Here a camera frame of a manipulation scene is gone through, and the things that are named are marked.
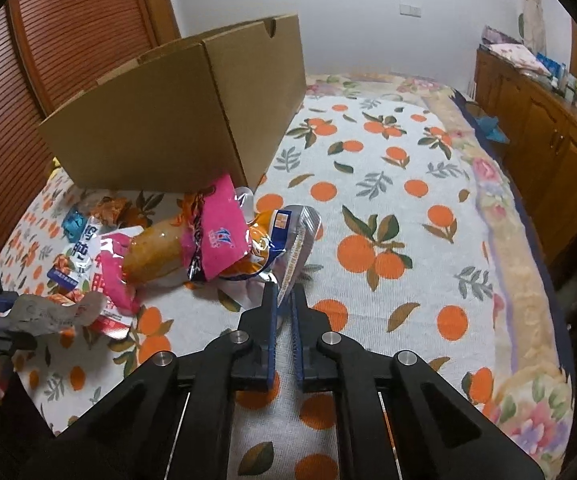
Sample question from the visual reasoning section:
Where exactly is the clear packet with orange sausage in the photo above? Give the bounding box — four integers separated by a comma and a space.
118, 224, 195, 287

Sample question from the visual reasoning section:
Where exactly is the white packet with blue print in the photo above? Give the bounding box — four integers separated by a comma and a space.
48, 214, 105, 293

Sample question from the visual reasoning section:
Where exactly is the silver snack packet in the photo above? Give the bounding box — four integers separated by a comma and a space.
0, 291, 108, 337

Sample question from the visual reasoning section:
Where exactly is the blue cloth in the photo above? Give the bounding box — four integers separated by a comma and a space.
475, 115, 510, 144

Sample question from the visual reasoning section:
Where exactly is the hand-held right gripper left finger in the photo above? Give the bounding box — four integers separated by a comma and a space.
23, 282, 279, 480

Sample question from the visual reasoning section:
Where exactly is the orange snack packet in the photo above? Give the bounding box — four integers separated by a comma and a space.
91, 196, 130, 227

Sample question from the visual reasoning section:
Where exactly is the orange fruit print blanket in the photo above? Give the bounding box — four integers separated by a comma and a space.
0, 72, 519, 480

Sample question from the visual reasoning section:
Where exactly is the floral curtain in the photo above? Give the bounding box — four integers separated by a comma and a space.
515, 0, 550, 57

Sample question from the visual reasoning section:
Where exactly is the teal snack packet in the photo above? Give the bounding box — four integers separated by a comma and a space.
62, 211, 85, 242

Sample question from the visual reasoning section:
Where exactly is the wooden louvered wardrobe door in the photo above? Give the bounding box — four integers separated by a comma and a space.
0, 0, 185, 263

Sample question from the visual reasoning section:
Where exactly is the wooden cabinet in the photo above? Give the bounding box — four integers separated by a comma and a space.
472, 45, 577, 263

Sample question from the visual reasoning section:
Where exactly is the magenta snack packet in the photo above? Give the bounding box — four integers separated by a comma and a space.
181, 174, 255, 282

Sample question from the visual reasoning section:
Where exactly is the silver packet with orange label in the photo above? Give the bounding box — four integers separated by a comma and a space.
246, 204, 325, 307

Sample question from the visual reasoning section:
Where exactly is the brown cardboard box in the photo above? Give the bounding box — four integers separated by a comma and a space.
37, 14, 308, 194

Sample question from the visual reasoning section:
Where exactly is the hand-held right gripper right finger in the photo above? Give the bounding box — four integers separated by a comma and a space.
291, 285, 546, 480

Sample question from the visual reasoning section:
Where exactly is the pink and red snack packet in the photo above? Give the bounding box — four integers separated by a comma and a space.
88, 232, 142, 338

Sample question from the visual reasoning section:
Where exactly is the folded floral cloth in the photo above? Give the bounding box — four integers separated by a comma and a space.
482, 25, 545, 72

